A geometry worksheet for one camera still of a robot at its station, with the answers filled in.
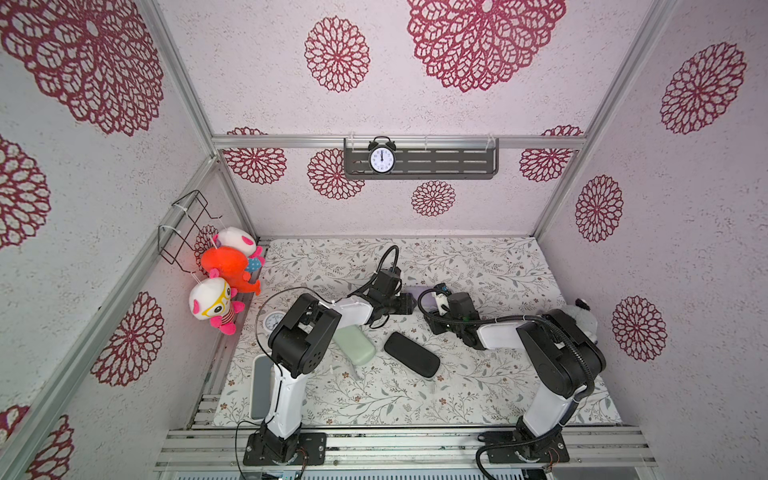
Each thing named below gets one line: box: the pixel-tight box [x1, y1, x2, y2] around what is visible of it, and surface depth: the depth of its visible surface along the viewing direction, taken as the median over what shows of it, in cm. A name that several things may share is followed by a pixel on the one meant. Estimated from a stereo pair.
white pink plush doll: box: [213, 227, 266, 273], surface depth 97 cm
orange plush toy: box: [201, 246, 261, 295], surface depth 92 cm
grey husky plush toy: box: [558, 298, 598, 344], surface depth 76 cm
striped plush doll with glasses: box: [189, 269, 246, 335], surface depth 82 cm
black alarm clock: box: [368, 135, 397, 174], surface depth 92 cm
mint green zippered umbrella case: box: [333, 325, 377, 366], surface depth 90 cm
